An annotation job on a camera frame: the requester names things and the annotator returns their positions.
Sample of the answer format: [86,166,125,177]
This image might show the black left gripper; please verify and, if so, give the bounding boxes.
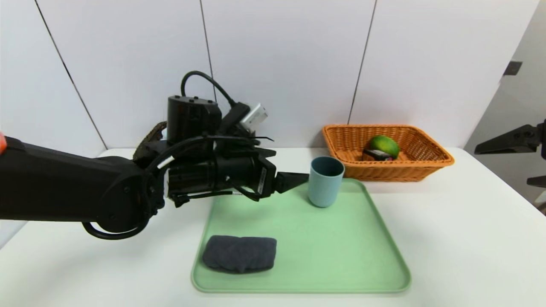
[211,154,309,199]

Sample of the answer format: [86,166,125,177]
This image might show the black left camera cable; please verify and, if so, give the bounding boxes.
[180,70,250,124]

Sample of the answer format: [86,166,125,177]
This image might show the orange wicker basket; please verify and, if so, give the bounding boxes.
[322,124,456,182]

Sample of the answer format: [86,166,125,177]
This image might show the light green plastic tray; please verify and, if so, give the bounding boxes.
[191,178,412,294]

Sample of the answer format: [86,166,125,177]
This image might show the black gum box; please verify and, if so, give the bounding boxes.
[363,148,395,162]

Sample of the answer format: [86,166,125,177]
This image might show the dark brown wicker basket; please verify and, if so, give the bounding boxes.
[133,121,169,167]

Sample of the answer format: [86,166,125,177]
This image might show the dark grey folded towel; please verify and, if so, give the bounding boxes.
[202,235,278,274]

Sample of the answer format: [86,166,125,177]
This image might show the blue-grey plastic cup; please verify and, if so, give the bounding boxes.
[308,156,345,208]

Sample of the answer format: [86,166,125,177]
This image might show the green lime fruit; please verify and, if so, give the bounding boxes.
[369,135,401,159]

